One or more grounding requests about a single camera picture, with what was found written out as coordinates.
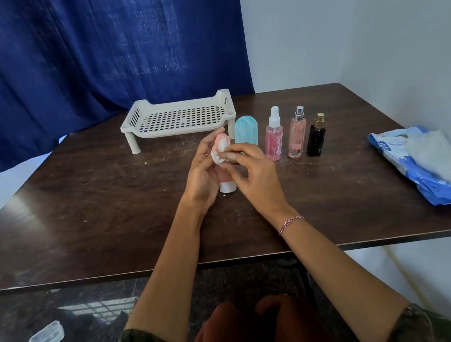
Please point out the person's right hand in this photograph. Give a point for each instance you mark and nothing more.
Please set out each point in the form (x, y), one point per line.
(262, 184)

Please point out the light blue tube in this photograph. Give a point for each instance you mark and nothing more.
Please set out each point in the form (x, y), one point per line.
(246, 130)

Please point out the clear plastic lid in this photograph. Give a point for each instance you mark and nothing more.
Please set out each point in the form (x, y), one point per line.
(46, 338)

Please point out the person's left forearm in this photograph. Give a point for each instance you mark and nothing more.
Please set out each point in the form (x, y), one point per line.
(169, 273)

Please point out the white wet wipe sheet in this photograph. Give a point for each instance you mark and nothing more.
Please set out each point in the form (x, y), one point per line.
(438, 154)

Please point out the white perforated plastic rack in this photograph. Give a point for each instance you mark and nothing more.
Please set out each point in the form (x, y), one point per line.
(176, 119)

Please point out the green right sleeve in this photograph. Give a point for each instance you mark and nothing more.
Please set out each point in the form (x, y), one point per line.
(424, 327)

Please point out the dark blue curtain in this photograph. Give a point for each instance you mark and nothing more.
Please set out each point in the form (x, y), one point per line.
(59, 54)

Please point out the pink spray bottle white nozzle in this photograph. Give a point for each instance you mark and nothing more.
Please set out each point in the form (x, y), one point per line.
(274, 141)

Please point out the blue wipes packet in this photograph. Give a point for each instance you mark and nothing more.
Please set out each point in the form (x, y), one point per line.
(439, 189)

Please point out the pink perfume bottle silver cap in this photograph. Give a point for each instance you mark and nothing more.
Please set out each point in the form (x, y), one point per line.
(296, 135)

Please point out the person's right forearm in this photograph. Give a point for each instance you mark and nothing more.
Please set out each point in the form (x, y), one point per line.
(337, 275)

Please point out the black perfume bottle gold cap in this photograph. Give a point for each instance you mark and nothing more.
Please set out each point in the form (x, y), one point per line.
(316, 140)

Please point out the person's left hand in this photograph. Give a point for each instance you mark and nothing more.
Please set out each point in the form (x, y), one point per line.
(201, 179)

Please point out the pink tube with white cap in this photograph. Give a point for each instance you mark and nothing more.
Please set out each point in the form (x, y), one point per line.
(226, 184)

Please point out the small white wipe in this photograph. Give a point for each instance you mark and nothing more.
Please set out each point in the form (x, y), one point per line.
(218, 155)

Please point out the person's right thumb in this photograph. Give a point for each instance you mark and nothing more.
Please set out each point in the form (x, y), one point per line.
(234, 157)

